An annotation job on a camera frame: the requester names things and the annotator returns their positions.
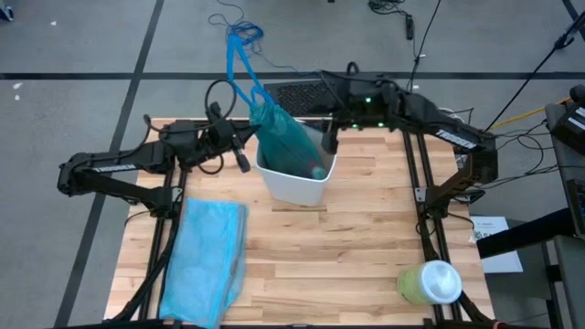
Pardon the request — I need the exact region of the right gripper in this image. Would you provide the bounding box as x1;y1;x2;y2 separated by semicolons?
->
321;92;384;156

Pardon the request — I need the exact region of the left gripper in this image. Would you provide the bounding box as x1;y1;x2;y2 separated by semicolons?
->
205;119;262;175

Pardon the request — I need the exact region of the green drawstring trash bag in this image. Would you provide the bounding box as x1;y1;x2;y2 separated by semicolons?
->
226;32;328;181

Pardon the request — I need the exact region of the white plastic trash bin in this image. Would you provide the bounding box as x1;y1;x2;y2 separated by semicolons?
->
253;119;338;207

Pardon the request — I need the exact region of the light blue trash bag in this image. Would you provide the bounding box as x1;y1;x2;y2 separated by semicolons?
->
158;196;250;329

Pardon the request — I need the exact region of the black perforated computer case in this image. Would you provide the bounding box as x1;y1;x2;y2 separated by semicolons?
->
263;77;386;119

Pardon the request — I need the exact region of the green wipes canister white lid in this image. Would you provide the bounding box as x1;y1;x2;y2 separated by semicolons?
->
396;259;463;306

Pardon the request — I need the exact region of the white printed paper sheet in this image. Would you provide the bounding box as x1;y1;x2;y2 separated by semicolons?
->
468;215;525;274

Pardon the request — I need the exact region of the black bar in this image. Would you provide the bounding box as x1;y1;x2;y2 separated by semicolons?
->
476;207;577;260

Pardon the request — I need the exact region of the black electronic device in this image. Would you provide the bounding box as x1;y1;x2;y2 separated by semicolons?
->
548;84;585;154

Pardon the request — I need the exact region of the black stand pole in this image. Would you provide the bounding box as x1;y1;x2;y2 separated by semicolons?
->
484;8;585;133

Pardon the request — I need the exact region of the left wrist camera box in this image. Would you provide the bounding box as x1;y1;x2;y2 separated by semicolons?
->
206;102;226;122

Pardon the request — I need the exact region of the blue coiled cable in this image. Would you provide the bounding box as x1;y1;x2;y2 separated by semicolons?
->
208;0;339;79

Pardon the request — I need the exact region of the black floor cable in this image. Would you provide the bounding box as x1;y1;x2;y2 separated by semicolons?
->
367;0;444;92

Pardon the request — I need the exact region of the black aluminium table frame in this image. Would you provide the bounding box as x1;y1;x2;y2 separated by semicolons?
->
109;117;497;329

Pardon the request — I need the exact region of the yellow floor cable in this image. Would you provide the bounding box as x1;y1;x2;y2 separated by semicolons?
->
488;97;572;133

